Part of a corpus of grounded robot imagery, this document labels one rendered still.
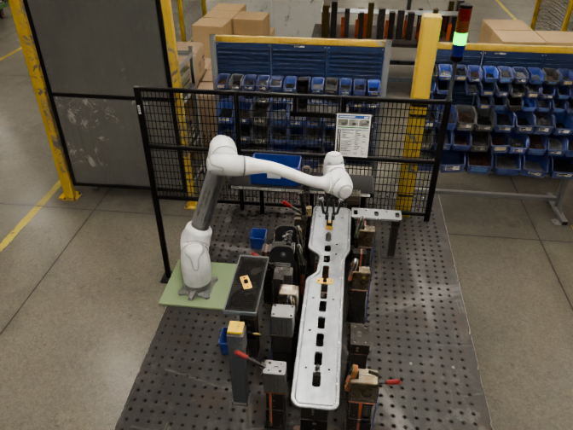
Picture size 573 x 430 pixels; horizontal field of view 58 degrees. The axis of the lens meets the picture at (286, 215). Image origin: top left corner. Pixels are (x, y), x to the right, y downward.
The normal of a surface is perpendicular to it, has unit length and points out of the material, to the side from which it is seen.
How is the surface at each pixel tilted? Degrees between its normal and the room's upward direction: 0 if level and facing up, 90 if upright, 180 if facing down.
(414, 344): 0
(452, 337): 0
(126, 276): 0
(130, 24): 90
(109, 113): 89
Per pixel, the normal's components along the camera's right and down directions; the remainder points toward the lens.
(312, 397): 0.00, -0.82
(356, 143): -0.11, 0.56
